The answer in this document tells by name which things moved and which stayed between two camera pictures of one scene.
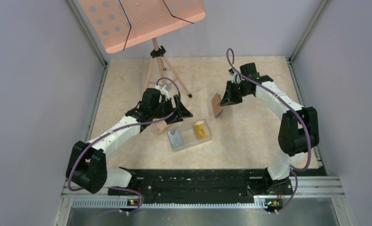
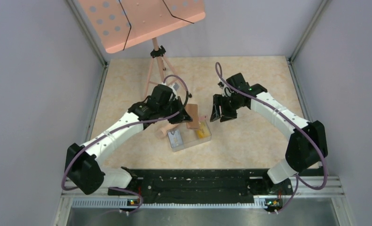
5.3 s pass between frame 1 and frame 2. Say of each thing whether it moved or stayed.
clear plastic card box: stayed
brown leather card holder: moved
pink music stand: stayed
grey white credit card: stayed
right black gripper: moved
